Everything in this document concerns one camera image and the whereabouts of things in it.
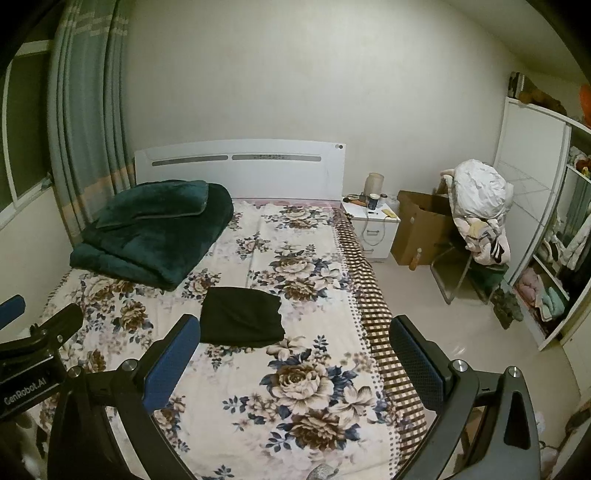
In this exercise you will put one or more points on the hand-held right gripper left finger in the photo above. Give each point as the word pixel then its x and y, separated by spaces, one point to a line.
pixel 171 360

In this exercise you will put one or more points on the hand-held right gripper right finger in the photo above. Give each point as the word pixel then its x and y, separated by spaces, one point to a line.
pixel 415 360

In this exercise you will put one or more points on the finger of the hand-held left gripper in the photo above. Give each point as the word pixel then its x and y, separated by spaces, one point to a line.
pixel 11 311
pixel 60 323

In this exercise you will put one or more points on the pink folded clothes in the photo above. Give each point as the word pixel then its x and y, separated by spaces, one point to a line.
pixel 530 285

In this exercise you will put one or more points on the cream clothes pile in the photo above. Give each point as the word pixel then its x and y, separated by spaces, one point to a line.
pixel 478 235

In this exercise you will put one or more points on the hanging clothes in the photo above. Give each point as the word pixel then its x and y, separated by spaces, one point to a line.
pixel 572 240

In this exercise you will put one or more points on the brown checkered bed sheet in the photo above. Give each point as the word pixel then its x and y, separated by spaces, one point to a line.
pixel 369 300

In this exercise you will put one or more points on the small bottle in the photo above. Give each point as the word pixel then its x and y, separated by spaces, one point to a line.
pixel 415 259

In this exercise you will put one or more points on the green velvet blanket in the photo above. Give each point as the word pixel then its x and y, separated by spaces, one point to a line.
pixel 152 258

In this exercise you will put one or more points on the floral blanket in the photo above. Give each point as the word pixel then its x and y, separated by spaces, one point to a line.
pixel 318 318

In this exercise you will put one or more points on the metal folding chair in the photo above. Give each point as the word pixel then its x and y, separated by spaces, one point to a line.
pixel 485 277

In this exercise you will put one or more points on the white nightstand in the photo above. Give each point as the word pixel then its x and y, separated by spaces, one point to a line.
pixel 376 237

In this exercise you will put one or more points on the cardboard box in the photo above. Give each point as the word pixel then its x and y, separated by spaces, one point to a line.
pixel 418 230

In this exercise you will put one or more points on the black white-striped garment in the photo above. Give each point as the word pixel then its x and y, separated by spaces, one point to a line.
pixel 498 251

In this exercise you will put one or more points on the teal folded towel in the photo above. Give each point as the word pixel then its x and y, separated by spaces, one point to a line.
pixel 551 302

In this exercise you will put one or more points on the green velvet pillow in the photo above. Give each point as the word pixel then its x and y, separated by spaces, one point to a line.
pixel 157 203

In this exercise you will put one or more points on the dark cup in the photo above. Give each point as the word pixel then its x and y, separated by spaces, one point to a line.
pixel 373 202

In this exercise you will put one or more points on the beige jar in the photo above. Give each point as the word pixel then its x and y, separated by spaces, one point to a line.
pixel 374 183

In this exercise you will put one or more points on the white puffy jacket bundle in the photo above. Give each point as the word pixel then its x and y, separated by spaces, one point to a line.
pixel 480 189

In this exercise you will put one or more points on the grey-green curtain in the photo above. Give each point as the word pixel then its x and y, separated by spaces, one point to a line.
pixel 87 138

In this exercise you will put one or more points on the window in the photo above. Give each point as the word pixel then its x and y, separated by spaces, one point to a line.
pixel 27 115

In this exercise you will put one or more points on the white bed headboard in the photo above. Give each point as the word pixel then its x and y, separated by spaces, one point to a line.
pixel 277 180

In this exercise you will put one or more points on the white wardrobe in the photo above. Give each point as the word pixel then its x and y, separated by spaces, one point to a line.
pixel 531 184

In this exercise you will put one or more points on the brown items on wardrobe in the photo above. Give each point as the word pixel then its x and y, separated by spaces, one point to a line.
pixel 538 97

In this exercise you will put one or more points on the orange object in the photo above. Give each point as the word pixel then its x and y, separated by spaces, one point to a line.
pixel 586 106

